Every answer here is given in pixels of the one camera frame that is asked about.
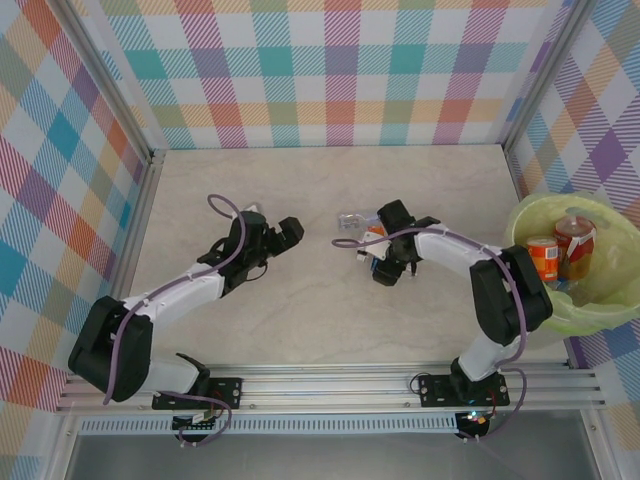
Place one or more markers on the clear bottle with blue label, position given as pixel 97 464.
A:
pixel 372 266

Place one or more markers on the orange labelled can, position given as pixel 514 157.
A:
pixel 542 260

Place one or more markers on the tea bottle with red label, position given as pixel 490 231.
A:
pixel 575 270

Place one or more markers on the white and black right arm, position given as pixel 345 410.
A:
pixel 450 245

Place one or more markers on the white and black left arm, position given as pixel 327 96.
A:
pixel 175 292

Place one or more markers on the yellow-green trash bin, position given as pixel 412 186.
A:
pixel 620 240

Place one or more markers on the crumpled clear bottle grey label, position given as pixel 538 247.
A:
pixel 350 221

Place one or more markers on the small circuit board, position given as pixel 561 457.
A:
pixel 197 422
pixel 472 419

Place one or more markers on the steel lower shelf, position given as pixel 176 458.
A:
pixel 325 460

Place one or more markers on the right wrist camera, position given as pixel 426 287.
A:
pixel 375 250

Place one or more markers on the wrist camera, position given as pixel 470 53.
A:
pixel 375 250
pixel 252 207

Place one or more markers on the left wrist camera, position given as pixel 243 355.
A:
pixel 252 207

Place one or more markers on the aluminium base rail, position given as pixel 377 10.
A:
pixel 325 390

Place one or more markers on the aluminium frame post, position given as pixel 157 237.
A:
pixel 115 75
pixel 548 75

